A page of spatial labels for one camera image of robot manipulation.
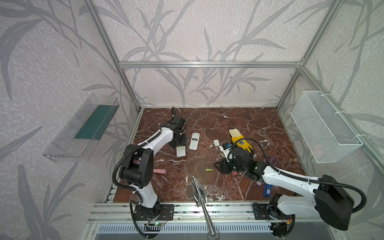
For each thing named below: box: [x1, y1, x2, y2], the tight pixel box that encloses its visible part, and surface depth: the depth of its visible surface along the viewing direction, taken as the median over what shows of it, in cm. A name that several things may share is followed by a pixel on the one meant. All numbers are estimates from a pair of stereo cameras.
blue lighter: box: [263, 184, 273, 198], surface depth 79 cm
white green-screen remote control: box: [176, 146, 186, 157], surface depth 91 cm
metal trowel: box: [191, 176, 216, 237], surface depth 79 cm
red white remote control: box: [189, 132, 201, 151], surface depth 101 cm
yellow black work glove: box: [228, 128, 253, 153], surface depth 102 cm
